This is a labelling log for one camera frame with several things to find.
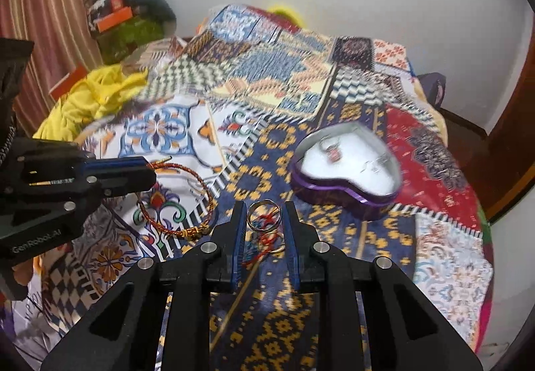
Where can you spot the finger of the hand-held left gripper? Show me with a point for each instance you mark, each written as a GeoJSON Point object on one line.
{"type": "Point", "coordinates": [117, 164]}
{"type": "Point", "coordinates": [125, 183]}

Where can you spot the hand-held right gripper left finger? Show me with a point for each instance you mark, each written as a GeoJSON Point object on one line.
{"type": "Point", "coordinates": [238, 238]}

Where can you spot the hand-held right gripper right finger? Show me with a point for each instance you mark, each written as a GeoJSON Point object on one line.
{"type": "Point", "coordinates": [292, 246]}

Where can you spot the purple heart-shaped jewelry box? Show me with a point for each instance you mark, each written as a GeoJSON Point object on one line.
{"type": "Point", "coordinates": [330, 195]}

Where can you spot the yellow cloth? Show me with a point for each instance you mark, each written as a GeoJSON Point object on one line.
{"type": "Point", "coordinates": [100, 91]}

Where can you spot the orange cardboard box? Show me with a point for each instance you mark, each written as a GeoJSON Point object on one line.
{"type": "Point", "coordinates": [67, 82]}

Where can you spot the silver earring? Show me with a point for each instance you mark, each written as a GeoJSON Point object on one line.
{"type": "Point", "coordinates": [372, 165]}

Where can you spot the green cloth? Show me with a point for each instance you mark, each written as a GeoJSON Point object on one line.
{"type": "Point", "coordinates": [129, 38]}

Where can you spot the pile of boxes and clothes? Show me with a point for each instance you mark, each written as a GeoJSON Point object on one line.
{"type": "Point", "coordinates": [121, 3]}

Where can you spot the striped curtain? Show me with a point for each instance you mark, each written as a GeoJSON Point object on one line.
{"type": "Point", "coordinates": [50, 7]}

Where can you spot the patterned patchwork blanket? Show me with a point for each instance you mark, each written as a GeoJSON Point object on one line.
{"type": "Point", "coordinates": [292, 74]}

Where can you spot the purple bag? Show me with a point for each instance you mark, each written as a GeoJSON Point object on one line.
{"type": "Point", "coordinates": [434, 88]}

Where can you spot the yellow round object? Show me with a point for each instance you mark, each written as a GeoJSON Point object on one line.
{"type": "Point", "coordinates": [286, 12]}

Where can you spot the brown wooden door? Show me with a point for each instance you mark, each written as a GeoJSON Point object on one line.
{"type": "Point", "coordinates": [512, 137]}

